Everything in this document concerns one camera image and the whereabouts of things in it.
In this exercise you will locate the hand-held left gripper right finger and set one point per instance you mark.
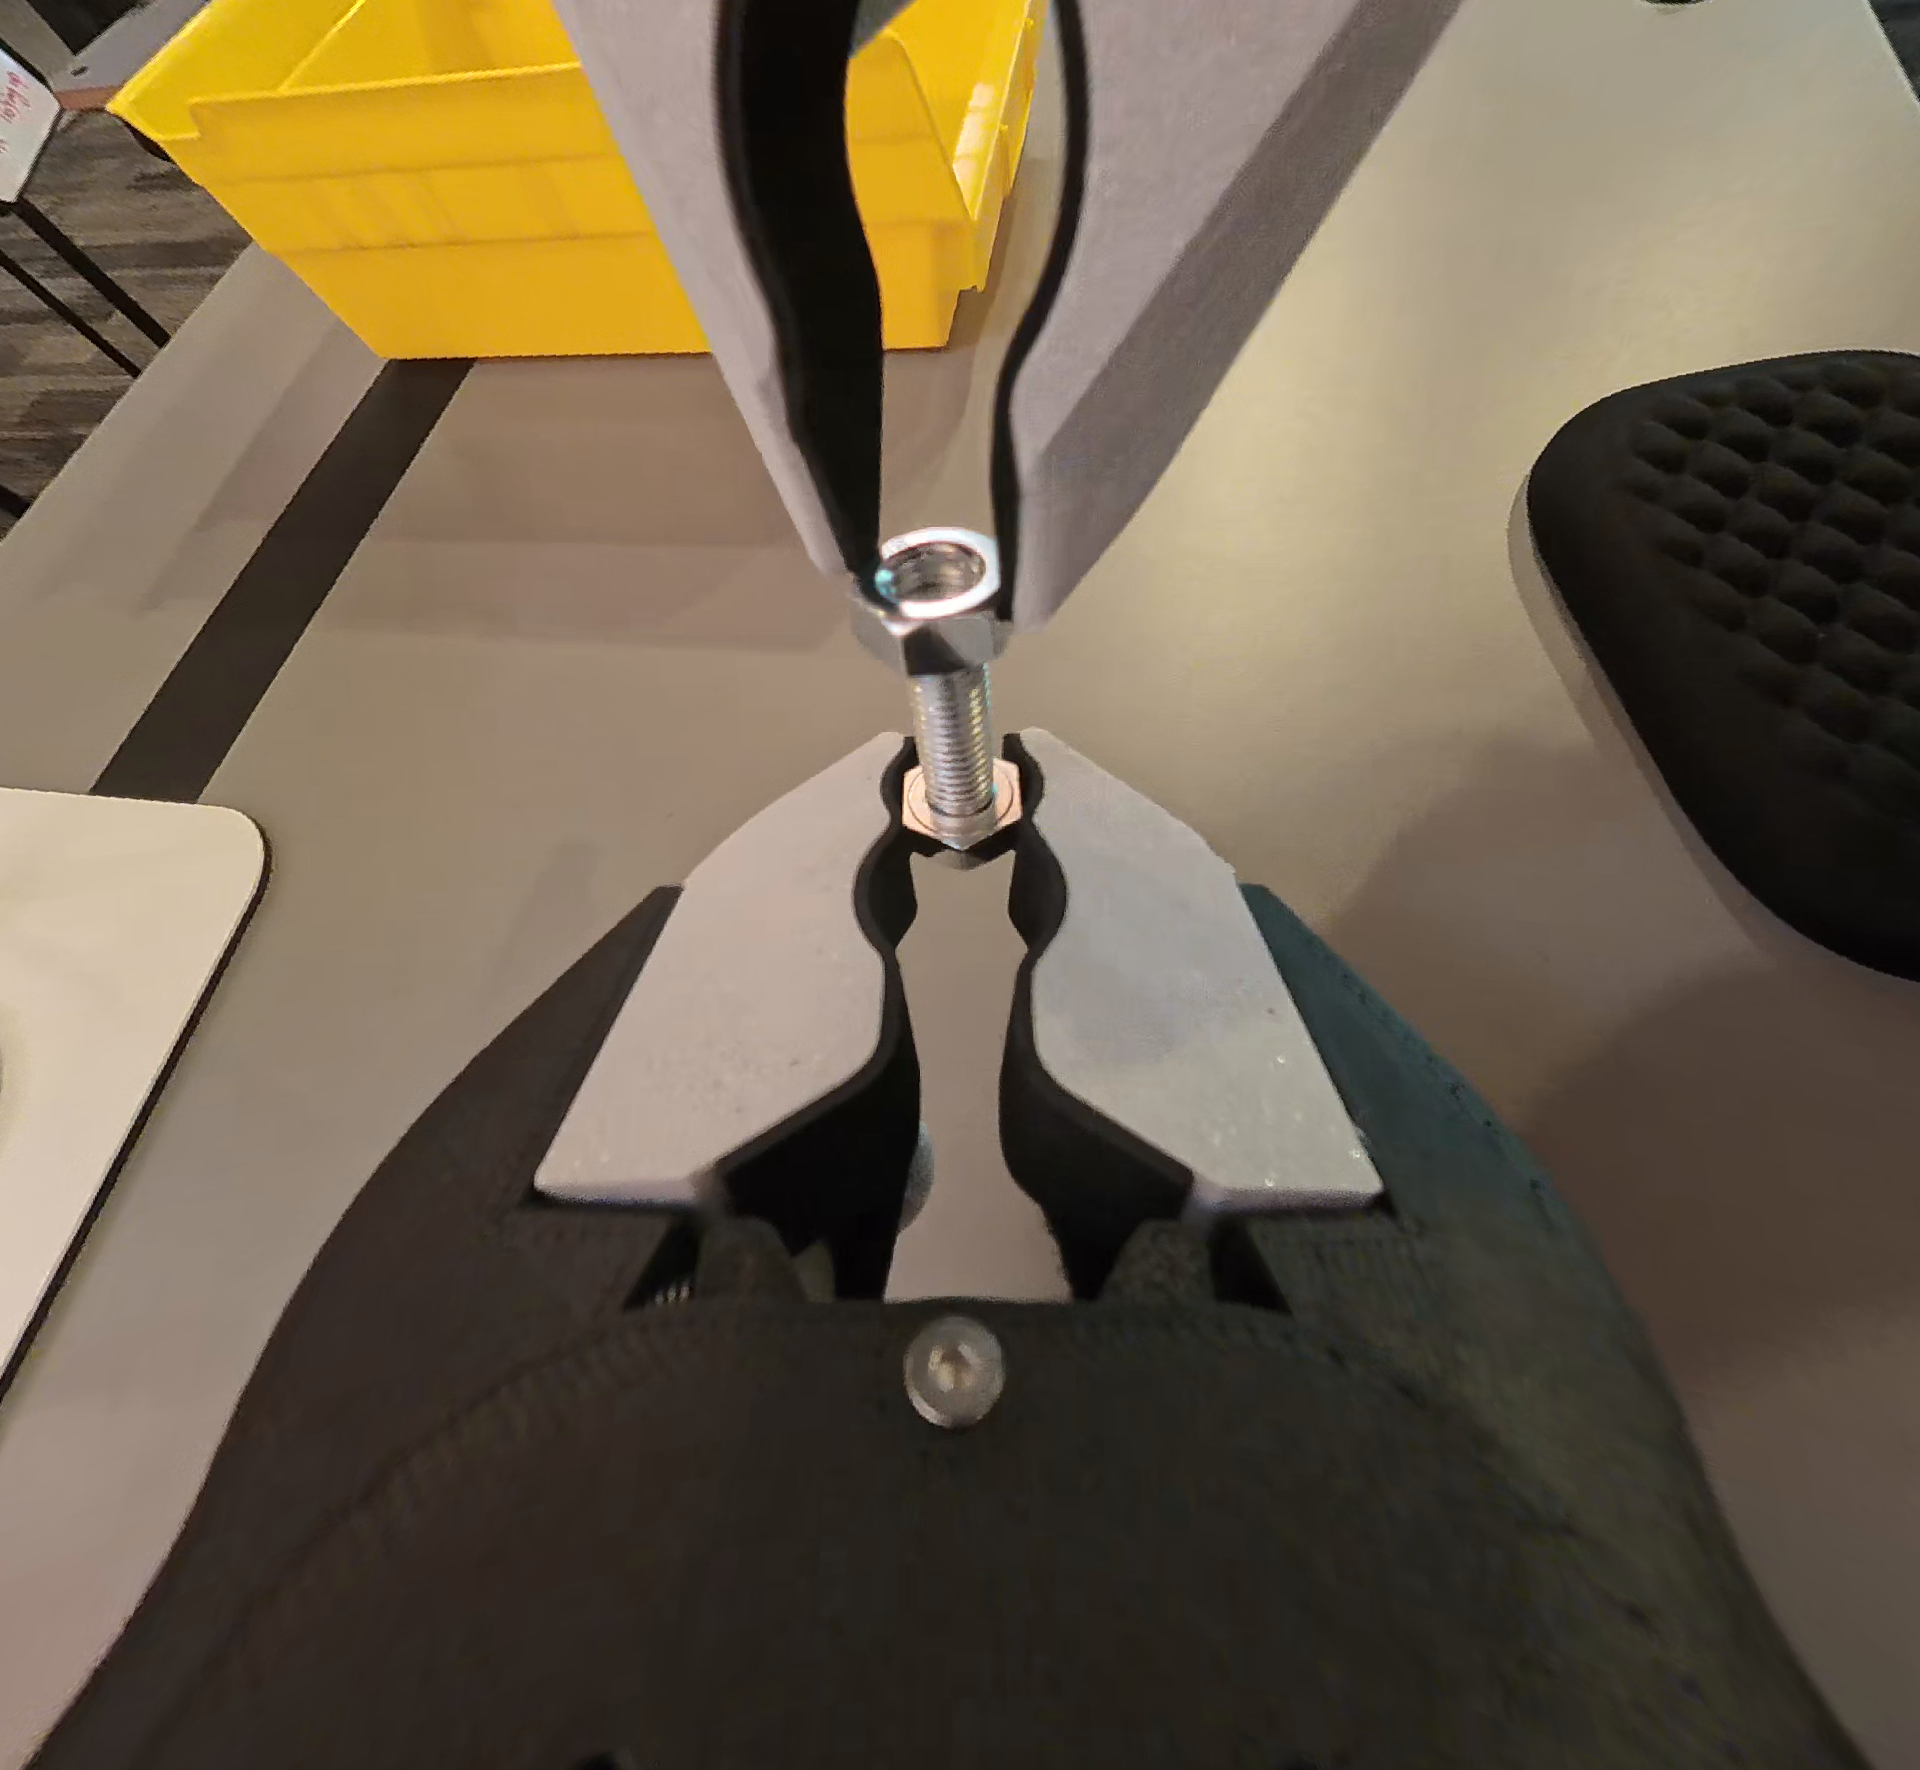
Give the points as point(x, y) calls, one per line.
point(1185, 1035)

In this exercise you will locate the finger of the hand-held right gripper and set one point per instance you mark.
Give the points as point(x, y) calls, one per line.
point(645, 76)
point(1247, 76)

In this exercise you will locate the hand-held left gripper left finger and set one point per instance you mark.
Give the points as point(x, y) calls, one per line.
point(721, 1019)

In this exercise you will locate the silver hex bolt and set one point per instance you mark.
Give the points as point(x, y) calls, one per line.
point(953, 734)

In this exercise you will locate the silver hex nut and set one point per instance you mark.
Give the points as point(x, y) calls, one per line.
point(931, 638)

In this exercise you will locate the yellow plastic bin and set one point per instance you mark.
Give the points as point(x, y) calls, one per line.
point(452, 240)

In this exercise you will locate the whiteboard easel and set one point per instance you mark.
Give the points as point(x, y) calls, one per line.
point(23, 121)

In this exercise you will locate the black padded wrist rest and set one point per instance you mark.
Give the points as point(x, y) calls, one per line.
point(1756, 630)

